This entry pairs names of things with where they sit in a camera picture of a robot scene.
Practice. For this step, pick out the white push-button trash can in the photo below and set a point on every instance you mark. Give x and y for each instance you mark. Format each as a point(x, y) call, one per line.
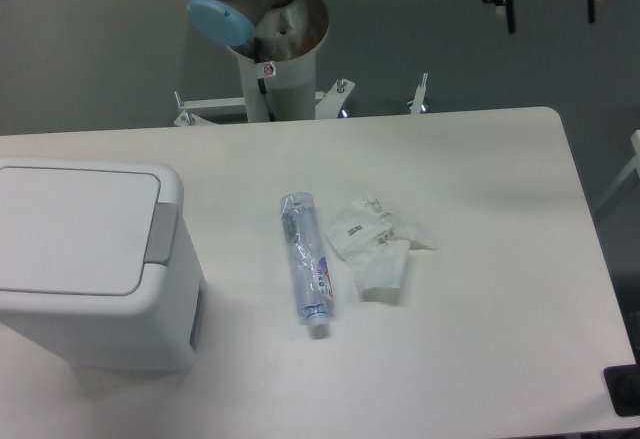
point(97, 264)

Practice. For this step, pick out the crumpled white paper wrapper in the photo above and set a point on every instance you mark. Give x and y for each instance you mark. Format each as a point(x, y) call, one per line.
point(369, 226)

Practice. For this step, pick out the white folded tissue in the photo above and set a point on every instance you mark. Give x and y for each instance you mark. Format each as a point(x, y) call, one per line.
point(379, 272)

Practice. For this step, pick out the crushed clear plastic bottle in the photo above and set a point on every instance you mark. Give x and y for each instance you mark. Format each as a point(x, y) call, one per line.
point(308, 263)

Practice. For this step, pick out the black clamp at table edge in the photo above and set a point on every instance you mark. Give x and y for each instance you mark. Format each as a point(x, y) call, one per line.
point(623, 387)

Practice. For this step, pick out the white frame at right edge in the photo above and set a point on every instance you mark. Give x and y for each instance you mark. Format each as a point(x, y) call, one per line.
point(622, 184)

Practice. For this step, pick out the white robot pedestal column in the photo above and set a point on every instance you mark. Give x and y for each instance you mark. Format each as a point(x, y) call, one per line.
point(280, 86)

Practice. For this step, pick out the white pedestal base frame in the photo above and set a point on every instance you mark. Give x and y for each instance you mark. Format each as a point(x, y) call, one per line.
point(330, 104)

